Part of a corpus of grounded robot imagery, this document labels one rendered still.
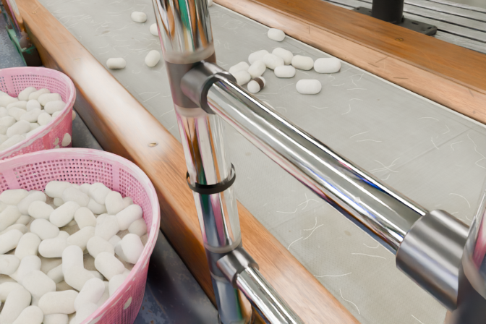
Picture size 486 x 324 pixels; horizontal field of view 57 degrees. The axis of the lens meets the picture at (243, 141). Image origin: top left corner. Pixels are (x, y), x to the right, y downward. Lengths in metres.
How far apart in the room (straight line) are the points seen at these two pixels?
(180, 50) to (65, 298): 0.28
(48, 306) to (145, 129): 0.23
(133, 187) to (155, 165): 0.03
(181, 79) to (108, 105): 0.43
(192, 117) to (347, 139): 0.35
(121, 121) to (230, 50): 0.27
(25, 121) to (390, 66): 0.51
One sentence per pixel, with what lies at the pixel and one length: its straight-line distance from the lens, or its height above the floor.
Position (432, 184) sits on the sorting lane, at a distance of 0.49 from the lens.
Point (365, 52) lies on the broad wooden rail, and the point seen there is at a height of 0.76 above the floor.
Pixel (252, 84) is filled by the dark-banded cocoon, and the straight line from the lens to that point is 0.63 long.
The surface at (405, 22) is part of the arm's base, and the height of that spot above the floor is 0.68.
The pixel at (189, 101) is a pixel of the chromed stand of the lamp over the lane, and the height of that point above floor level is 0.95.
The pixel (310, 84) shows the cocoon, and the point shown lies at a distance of 0.61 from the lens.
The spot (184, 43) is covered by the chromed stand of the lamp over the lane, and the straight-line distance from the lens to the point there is 0.19.
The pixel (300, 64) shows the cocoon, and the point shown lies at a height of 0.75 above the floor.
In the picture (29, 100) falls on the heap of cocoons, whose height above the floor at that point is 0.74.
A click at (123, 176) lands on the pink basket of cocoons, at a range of 0.51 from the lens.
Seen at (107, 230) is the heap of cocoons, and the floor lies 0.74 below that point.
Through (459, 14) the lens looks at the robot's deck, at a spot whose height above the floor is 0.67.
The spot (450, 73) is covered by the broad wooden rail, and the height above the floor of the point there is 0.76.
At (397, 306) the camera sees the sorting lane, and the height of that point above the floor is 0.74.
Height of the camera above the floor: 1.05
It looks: 35 degrees down
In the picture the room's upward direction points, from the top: 7 degrees counter-clockwise
